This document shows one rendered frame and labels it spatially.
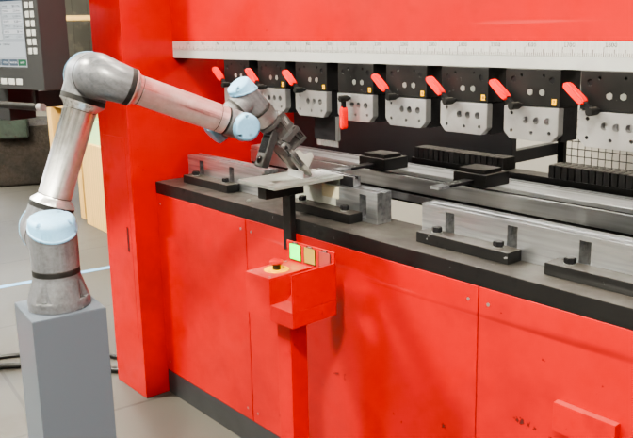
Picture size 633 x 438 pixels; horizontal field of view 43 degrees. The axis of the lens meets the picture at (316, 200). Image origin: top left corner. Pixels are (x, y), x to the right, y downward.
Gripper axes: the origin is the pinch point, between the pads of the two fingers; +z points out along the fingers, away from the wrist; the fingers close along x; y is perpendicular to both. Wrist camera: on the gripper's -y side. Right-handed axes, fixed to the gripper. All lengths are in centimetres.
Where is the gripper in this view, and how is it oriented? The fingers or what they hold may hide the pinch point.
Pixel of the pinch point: (301, 173)
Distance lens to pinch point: 243.7
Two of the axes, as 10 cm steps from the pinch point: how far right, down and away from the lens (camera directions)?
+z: 5.4, 6.6, 5.2
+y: 6.2, -7.3, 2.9
